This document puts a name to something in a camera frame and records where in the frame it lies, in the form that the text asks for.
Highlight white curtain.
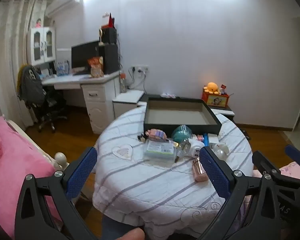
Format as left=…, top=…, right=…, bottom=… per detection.
left=0, top=0, right=49, bottom=128

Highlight white plastic gadget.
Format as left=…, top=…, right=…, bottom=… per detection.
left=184, top=141, right=205, bottom=158

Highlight clear plastic box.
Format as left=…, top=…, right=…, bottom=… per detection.
left=143, top=140, right=178, bottom=167

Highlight blue white boxes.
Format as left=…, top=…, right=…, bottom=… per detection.
left=55, top=60, right=70, bottom=75

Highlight orange snack bag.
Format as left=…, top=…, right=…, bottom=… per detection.
left=87, top=56, right=104, bottom=78

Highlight red triangular ornament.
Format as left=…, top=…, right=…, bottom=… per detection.
left=101, top=12, right=115, bottom=29

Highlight white desk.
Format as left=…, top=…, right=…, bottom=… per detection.
left=41, top=70, right=120, bottom=134

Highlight striped white tablecloth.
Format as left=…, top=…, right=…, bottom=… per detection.
left=92, top=105, right=254, bottom=240

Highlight rose gold cup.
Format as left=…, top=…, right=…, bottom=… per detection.
left=192, top=157, right=208, bottom=182

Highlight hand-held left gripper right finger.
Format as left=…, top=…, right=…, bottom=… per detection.
left=198, top=146, right=282, bottom=240

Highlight orange capped bottle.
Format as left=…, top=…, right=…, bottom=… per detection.
left=119, top=71, right=127, bottom=93

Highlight person's left hand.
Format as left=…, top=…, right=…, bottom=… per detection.
left=114, top=229, right=146, bottom=240

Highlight grey jacket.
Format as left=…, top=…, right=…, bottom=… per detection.
left=17, top=64, right=45, bottom=103

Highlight pink blanket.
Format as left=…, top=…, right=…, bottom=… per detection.
left=0, top=117, right=60, bottom=239

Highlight teal round container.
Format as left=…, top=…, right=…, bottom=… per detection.
left=171, top=125, right=192, bottom=142

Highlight pink printed bedding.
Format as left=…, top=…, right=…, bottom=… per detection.
left=277, top=161, right=300, bottom=180

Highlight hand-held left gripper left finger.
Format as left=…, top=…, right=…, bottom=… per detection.
left=14, top=146, right=100, bottom=240

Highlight white wall outlet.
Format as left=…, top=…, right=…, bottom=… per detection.
left=131, top=65, right=150, bottom=73

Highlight white glass-door cabinet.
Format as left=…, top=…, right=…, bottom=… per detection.
left=27, top=26, right=57, bottom=65

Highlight clear small bottles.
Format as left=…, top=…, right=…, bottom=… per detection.
left=175, top=140, right=192, bottom=160

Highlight small items in red box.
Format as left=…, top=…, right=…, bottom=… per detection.
left=219, top=84, right=234, bottom=97

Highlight black computer monitor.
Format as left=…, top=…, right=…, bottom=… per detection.
left=71, top=40, right=100, bottom=72

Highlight black office chair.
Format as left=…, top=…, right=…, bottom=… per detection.
left=17, top=64, right=67, bottom=133

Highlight black white TV stand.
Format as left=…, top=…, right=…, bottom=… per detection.
left=137, top=94, right=235, bottom=123

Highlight black speaker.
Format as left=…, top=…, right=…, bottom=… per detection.
left=101, top=27, right=117, bottom=44

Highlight red printed storage box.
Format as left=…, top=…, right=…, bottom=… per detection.
left=202, top=90, right=231, bottom=109

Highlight black power cables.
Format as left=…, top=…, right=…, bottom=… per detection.
left=129, top=67, right=147, bottom=93

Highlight white air conditioner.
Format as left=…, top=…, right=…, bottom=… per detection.
left=45, top=0, right=82, bottom=15

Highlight low white cabinet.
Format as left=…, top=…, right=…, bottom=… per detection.
left=112, top=90, right=145, bottom=120

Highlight orange octopus plush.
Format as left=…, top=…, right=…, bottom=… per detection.
left=203, top=82, right=220, bottom=95

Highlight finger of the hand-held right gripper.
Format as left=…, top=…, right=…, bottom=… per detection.
left=284, top=144, right=300, bottom=178
left=252, top=151, right=300, bottom=188

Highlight black computer tower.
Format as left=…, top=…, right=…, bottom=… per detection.
left=98, top=44, right=119, bottom=75

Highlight dark green tray box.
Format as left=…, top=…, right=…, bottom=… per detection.
left=143, top=94, right=222, bottom=138

